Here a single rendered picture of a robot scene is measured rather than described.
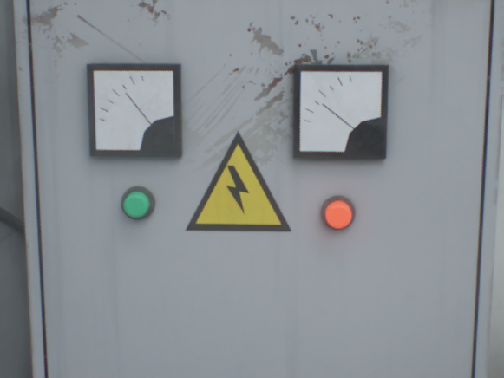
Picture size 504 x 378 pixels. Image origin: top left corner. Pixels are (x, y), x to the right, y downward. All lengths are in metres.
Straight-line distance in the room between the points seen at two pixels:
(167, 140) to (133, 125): 0.03
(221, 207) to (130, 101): 0.12
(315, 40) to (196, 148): 0.14
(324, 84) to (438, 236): 0.17
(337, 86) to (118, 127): 0.19
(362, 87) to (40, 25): 0.28
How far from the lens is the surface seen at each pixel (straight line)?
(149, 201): 0.82
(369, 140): 0.80
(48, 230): 0.85
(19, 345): 1.11
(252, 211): 0.82
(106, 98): 0.80
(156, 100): 0.80
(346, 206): 0.80
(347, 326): 0.85
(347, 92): 0.79
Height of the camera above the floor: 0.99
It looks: 12 degrees down
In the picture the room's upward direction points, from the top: straight up
